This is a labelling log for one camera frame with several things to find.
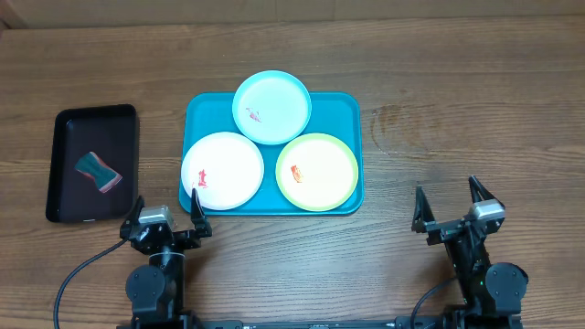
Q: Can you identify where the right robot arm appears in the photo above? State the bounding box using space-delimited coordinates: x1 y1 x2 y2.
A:
409 175 529 328

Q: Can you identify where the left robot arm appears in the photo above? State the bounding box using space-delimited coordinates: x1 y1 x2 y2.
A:
120 190 212 329

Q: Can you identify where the light blue plate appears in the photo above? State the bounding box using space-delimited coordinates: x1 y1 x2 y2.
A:
232 70 312 145

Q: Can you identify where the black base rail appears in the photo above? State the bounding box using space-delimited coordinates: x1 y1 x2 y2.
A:
116 314 524 329

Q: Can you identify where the white plate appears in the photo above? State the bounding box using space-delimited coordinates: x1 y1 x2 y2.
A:
181 132 264 211

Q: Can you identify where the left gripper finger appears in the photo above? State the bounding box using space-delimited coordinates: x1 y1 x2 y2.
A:
121 196 144 228
190 187 208 228

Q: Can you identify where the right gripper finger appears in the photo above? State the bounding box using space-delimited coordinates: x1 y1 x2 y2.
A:
468 175 495 203
412 186 435 224

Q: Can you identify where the yellow-green plate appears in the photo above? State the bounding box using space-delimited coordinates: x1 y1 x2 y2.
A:
275 133 359 212

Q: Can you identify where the black rectangular tray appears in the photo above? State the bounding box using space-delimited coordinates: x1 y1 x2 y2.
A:
46 104 140 224

